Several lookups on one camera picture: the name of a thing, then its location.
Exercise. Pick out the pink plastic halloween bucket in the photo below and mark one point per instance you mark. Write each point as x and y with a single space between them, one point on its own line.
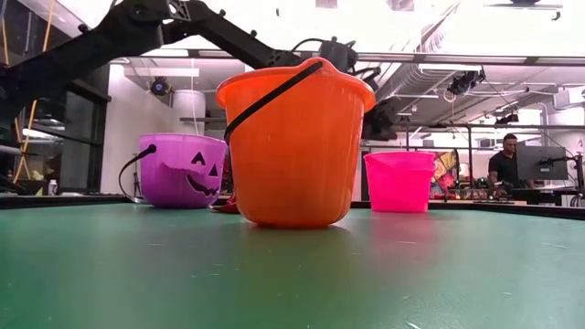
400 183

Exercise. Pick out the purple jack-o-lantern bucket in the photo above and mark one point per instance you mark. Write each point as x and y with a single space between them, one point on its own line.
173 183

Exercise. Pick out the black computer monitor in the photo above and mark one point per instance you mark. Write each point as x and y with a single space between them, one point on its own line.
541 162

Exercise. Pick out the person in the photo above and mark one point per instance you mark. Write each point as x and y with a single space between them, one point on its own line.
503 166

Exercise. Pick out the red candy pack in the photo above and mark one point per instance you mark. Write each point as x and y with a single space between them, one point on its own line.
228 209

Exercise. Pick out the orange plastic halloween bucket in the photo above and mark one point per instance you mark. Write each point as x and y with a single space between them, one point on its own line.
292 160

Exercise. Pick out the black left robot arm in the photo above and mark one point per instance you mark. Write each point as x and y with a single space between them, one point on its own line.
68 59

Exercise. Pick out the colourful fabric item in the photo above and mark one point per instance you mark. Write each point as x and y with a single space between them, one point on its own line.
445 171

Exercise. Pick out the small white bottle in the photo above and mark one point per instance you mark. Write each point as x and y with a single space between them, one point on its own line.
53 187

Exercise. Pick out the black metal rack frame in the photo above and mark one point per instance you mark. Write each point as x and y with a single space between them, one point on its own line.
470 155

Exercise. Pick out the black overhead camera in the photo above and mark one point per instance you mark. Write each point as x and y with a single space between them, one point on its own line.
464 83

